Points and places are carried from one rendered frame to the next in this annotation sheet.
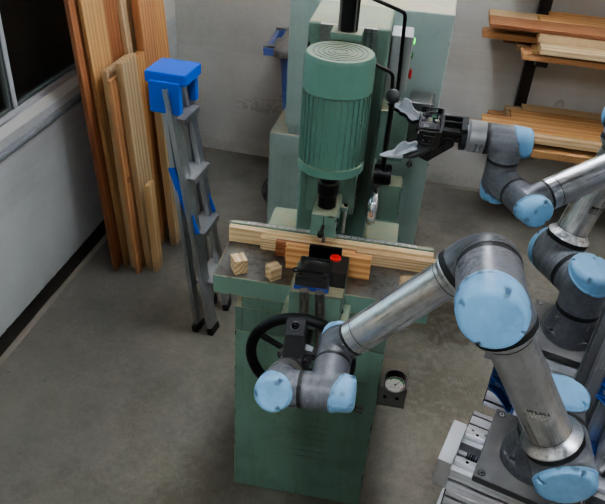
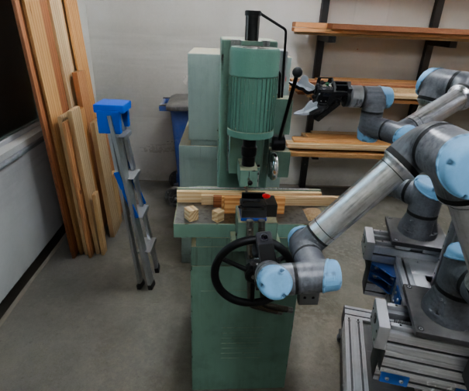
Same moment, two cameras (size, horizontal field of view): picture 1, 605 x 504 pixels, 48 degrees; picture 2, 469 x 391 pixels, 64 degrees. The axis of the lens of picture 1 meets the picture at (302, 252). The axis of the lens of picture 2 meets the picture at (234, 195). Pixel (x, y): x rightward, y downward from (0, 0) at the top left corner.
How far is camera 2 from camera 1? 58 cm
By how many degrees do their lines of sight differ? 14
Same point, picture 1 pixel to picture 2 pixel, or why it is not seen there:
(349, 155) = (267, 120)
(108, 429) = (87, 369)
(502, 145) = (374, 98)
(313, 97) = (240, 78)
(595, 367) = not seen: hidden behind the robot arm
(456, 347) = not seen: hidden behind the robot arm
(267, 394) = (273, 284)
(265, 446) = (215, 355)
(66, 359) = (46, 323)
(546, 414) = not seen: outside the picture
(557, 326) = (412, 226)
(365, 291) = (285, 220)
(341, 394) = (333, 274)
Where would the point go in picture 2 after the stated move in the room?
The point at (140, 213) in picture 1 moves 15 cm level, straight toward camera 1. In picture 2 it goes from (90, 215) to (93, 225)
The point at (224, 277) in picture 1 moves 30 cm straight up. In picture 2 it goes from (182, 224) to (181, 146)
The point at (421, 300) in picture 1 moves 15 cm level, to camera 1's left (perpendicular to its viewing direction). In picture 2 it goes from (380, 188) to (321, 190)
